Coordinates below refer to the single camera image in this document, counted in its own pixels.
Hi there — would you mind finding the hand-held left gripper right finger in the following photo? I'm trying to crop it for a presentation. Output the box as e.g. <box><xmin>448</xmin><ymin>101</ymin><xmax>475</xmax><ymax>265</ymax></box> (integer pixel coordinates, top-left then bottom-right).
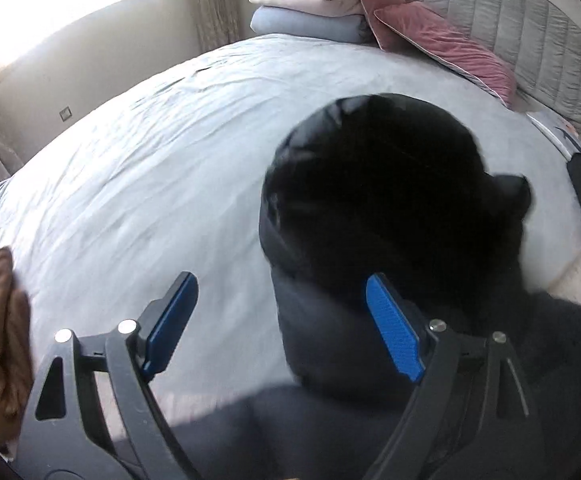
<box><xmin>362</xmin><ymin>273</ymin><xmax>567</xmax><ymax>480</ymax></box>

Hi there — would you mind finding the white fleece cloth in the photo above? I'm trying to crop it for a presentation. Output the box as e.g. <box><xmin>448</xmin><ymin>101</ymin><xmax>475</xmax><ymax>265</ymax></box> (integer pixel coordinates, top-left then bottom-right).
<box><xmin>545</xmin><ymin>239</ymin><xmax>581</xmax><ymax>310</ymax></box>

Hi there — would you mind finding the folded pale blue blanket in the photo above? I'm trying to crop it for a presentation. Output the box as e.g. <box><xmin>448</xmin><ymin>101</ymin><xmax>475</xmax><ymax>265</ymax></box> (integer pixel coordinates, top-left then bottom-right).
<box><xmin>250</xmin><ymin>6</ymin><xmax>375</xmax><ymax>44</ymax></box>

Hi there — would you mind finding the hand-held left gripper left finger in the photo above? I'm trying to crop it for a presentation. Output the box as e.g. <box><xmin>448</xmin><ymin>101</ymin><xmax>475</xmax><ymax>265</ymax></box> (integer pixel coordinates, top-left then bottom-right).
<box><xmin>18</xmin><ymin>271</ymin><xmax>201</xmax><ymax>480</ymax></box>

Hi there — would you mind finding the bed with pale blue cover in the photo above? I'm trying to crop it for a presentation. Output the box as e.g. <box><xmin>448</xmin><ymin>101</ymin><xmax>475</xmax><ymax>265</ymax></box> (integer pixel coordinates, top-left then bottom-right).
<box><xmin>0</xmin><ymin>33</ymin><xmax>581</xmax><ymax>461</ymax></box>

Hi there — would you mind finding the black puffer jacket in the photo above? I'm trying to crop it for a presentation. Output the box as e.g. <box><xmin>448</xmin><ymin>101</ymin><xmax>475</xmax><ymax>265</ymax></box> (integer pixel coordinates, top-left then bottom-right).
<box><xmin>168</xmin><ymin>92</ymin><xmax>581</xmax><ymax>480</ymax></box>

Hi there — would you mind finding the printed magazine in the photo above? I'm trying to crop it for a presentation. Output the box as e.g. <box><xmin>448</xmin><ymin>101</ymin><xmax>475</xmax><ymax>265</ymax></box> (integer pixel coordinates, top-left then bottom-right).
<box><xmin>527</xmin><ymin>110</ymin><xmax>580</xmax><ymax>162</ymax></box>

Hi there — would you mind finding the grey quilted headboard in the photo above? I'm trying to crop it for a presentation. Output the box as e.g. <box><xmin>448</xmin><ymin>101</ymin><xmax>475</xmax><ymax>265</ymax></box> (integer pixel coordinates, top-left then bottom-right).
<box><xmin>321</xmin><ymin>0</ymin><xmax>581</xmax><ymax>133</ymax></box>

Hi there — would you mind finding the bright window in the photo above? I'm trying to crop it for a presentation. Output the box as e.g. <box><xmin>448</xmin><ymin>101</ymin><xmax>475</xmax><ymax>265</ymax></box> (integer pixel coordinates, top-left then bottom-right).
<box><xmin>0</xmin><ymin>0</ymin><xmax>164</xmax><ymax>77</ymax></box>

